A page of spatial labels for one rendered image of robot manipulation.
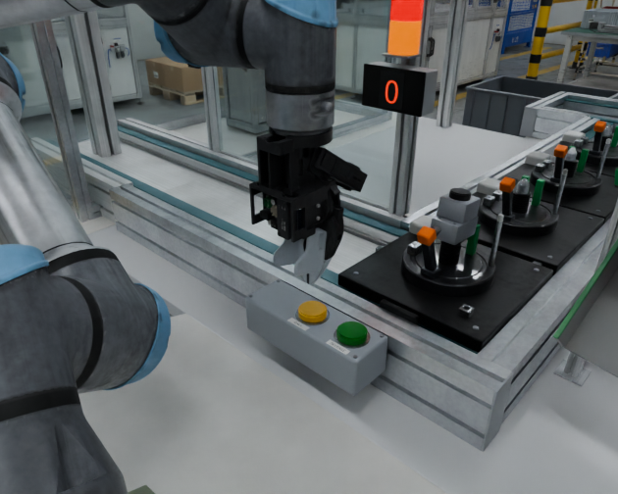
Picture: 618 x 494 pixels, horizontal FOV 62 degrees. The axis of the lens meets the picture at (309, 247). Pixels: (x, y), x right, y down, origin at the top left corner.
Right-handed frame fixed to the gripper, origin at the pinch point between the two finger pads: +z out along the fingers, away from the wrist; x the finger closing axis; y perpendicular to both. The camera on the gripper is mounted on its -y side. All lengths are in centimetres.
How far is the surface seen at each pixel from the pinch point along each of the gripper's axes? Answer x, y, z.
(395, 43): -10.3, -30.8, -24.8
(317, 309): 0.6, -0.2, 5.7
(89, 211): -73, -2, 15
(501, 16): -267, -647, 22
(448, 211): 8.3, -19.7, -4.9
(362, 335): 8.7, 0.2, 5.7
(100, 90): -98, -22, -6
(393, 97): -9.8, -30.6, -16.4
